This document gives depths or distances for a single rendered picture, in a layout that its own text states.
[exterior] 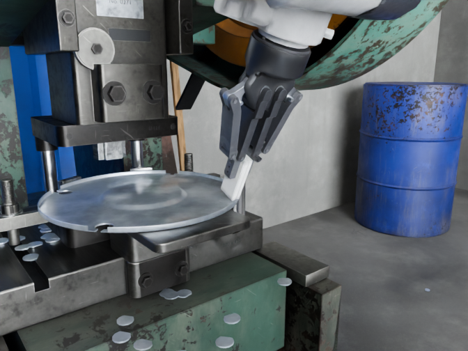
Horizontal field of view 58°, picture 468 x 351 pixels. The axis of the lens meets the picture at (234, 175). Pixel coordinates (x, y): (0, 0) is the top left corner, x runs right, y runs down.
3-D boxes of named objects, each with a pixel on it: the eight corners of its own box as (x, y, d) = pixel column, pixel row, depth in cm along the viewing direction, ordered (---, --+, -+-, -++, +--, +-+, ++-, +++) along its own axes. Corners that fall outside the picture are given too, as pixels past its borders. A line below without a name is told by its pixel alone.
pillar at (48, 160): (61, 205, 75) (53, 126, 71) (48, 208, 73) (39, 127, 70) (58, 203, 76) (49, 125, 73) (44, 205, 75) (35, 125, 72)
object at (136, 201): (251, 177, 76) (251, 173, 76) (216, 241, 48) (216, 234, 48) (99, 171, 80) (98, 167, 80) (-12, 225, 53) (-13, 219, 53)
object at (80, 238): (184, 221, 76) (183, 204, 75) (69, 249, 64) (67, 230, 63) (143, 199, 88) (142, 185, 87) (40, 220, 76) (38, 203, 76)
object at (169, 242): (253, 308, 58) (253, 214, 55) (162, 348, 50) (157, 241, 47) (163, 248, 77) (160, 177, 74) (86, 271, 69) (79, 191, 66)
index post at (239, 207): (246, 220, 76) (246, 168, 74) (233, 223, 75) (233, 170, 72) (237, 216, 79) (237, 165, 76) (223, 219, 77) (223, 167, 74)
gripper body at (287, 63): (277, 49, 46) (252, 124, 51) (327, 51, 51) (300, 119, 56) (237, 23, 50) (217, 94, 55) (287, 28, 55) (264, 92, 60)
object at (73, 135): (182, 149, 73) (180, 116, 71) (61, 165, 61) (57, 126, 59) (139, 137, 85) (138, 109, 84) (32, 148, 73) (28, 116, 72)
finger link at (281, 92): (260, 75, 55) (268, 75, 56) (238, 147, 61) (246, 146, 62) (279, 90, 53) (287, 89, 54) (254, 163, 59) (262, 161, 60)
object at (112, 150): (128, 157, 72) (127, 136, 71) (100, 161, 69) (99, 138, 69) (120, 154, 75) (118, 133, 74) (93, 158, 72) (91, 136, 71)
